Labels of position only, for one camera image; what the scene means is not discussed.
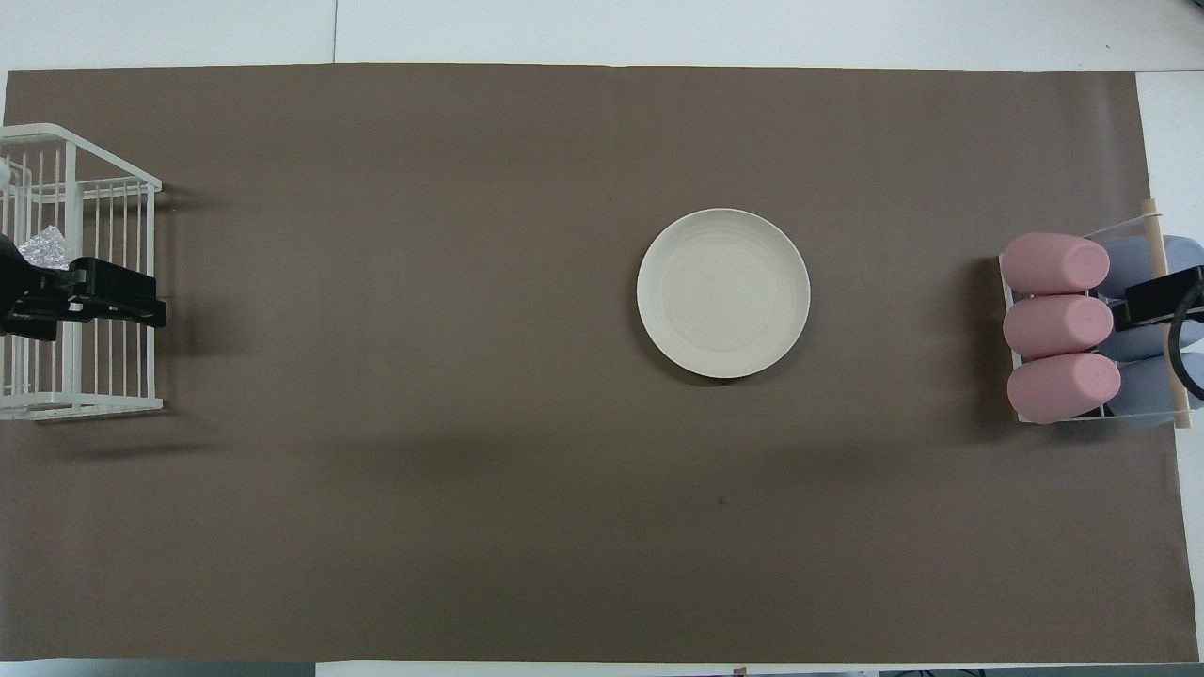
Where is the silver mesh sponge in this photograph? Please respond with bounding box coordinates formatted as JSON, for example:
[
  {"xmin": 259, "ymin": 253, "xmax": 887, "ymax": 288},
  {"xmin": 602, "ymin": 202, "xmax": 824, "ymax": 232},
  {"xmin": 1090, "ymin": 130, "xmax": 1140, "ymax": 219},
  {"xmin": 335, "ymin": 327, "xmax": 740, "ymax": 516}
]
[{"xmin": 19, "ymin": 226, "xmax": 72, "ymax": 272}]

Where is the brown table mat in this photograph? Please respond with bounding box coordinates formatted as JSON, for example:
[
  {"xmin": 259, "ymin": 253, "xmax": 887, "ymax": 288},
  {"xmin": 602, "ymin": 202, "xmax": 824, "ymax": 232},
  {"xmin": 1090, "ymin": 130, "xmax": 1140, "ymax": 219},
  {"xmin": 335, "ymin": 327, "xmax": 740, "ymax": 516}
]
[{"xmin": 0, "ymin": 64, "xmax": 1201, "ymax": 664}]

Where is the cream round plate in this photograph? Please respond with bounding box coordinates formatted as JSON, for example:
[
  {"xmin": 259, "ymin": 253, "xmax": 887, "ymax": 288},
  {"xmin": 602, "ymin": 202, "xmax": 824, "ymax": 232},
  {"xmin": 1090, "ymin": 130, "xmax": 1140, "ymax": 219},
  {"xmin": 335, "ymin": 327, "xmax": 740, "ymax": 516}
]
[{"xmin": 636, "ymin": 208, "xmax": 812, "ymax": 380}]

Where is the white wire rack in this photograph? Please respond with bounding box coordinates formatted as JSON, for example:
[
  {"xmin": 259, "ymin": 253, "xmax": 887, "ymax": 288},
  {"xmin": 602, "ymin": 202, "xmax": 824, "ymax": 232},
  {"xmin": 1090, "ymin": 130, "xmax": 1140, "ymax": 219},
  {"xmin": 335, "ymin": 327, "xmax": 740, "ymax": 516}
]
[{"xmin": 0, "ymin": 123, "xmax": 165, "ymax": 421}]

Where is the pink cup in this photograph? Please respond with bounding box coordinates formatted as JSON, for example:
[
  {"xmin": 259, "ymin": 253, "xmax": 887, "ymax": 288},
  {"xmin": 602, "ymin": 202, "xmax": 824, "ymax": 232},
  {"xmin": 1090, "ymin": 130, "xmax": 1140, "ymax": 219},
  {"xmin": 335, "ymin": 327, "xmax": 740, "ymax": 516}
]
[
  {"xmin": 1000, "ymin": 232, "xmax": 1112, "ymax": 295},
  {"xmin": 1003, "ymin": 294, "xmax": 1116, "ymax": 359},
  {"xmin": 1006, "ymin": 353, "xmax": 1122, "ymax": 425}
]

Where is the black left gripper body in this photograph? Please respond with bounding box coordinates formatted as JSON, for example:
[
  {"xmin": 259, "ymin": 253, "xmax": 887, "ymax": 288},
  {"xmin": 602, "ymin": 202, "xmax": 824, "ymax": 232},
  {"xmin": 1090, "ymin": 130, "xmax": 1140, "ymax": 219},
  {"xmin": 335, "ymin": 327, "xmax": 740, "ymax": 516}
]
[{"xmin": 0, "ymin": 233, "xmax": 76, "ymax": 340}]

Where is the white cup rack wooden handle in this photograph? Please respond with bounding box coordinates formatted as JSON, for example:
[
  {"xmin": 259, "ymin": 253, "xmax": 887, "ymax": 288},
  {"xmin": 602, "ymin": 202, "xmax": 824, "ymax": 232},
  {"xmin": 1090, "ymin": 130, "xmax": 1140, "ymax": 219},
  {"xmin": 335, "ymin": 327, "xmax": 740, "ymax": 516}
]
[{"xmin": 997, "ymin": 197, "xmax": 1196, "ymax": 432}]

